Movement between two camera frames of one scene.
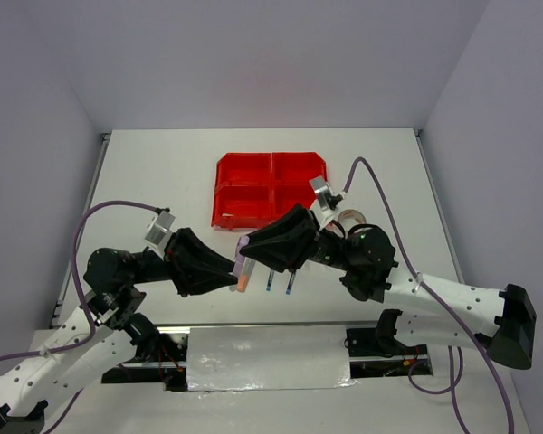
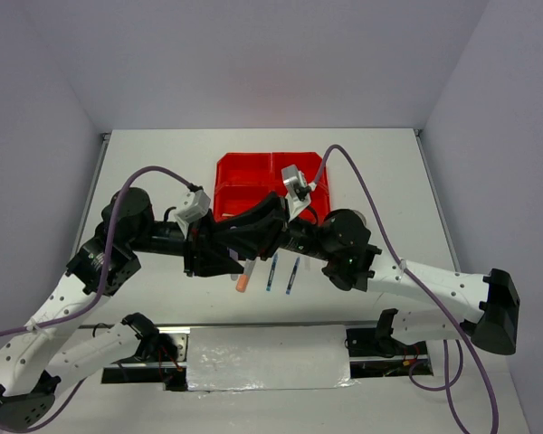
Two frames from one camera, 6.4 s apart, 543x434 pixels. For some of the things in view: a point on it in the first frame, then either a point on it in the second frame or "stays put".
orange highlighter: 244,274 stays put
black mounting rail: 368,356 stays put
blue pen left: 269,285 stays put
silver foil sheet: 268,358 stays put
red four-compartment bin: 252,188 stays put
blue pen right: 290,283 stays put
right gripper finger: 280,259 → 258,238
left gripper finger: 188,282 → 215,261
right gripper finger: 287,241 → 271,212
